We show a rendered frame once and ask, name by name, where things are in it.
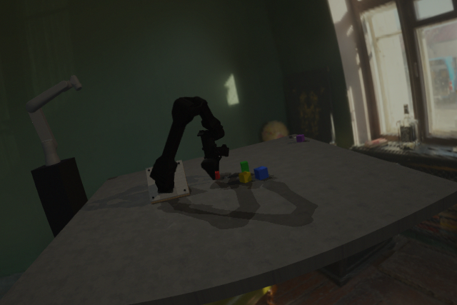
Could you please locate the small purple block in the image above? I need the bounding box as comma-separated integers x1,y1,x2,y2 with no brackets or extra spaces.
296,134,305,142

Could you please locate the blue block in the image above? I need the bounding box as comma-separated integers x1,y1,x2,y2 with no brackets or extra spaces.
254,166,269,180

